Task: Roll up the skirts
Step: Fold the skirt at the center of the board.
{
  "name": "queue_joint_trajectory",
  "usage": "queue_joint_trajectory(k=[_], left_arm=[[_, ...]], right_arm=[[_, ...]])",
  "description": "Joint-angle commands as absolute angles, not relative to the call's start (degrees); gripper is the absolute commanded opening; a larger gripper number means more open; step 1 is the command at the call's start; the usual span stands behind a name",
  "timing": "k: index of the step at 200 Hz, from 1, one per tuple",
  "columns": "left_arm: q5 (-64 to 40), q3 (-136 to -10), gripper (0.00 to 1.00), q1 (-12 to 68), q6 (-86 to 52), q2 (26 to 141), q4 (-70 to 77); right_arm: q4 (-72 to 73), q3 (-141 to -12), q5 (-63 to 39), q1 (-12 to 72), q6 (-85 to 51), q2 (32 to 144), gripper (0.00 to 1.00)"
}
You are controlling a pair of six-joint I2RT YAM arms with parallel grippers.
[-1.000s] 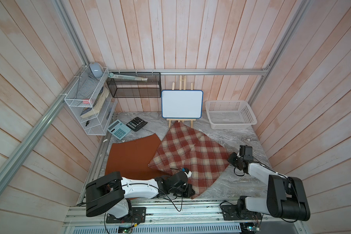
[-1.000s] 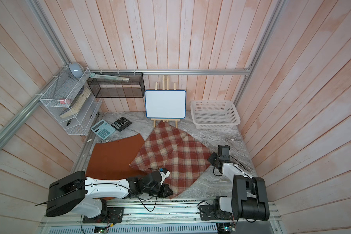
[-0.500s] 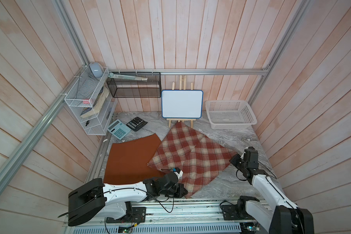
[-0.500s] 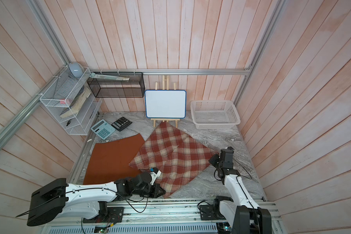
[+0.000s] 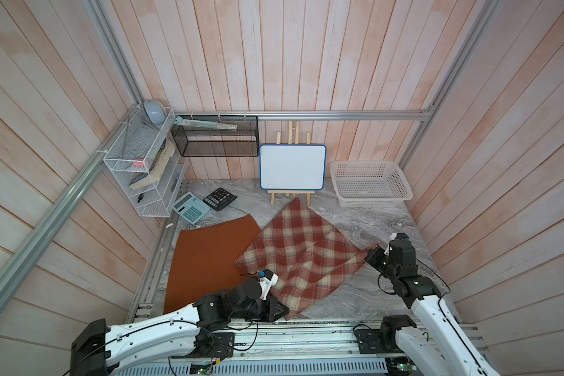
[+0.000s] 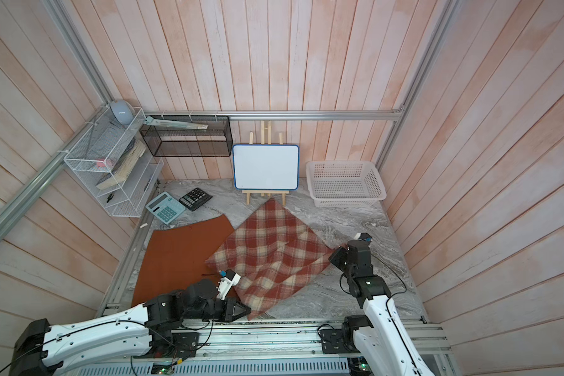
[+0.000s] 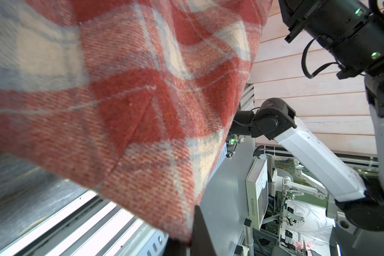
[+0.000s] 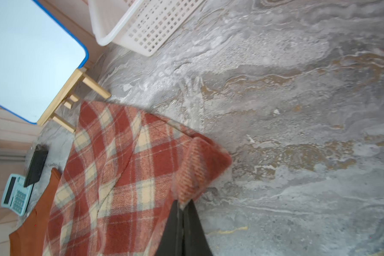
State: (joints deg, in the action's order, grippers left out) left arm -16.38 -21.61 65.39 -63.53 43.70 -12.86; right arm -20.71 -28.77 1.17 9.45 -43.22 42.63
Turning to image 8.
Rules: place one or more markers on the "rust orange skirt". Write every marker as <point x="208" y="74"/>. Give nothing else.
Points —
<point x="28" y="239"/>

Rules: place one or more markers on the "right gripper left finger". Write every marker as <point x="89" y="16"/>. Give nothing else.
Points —
<point x="171" y="243"/>

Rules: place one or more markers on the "red plaid skirt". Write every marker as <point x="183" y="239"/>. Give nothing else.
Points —
<point x="125" y="169"/>

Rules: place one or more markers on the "teal calculator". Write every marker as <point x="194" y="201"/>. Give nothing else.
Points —
<point x="16" y="196"/>

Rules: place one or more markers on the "white board blue frame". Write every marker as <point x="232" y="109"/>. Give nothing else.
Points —
<point x="37" y="57"/>

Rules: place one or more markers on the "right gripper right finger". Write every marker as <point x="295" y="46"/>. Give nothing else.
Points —
<point x="194" y="239"/>

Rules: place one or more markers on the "white plastic basket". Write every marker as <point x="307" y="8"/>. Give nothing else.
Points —
<point x="140" y="26"/>

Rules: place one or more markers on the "black calculator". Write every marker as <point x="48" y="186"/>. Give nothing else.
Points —
<point x="36" y="165"/>

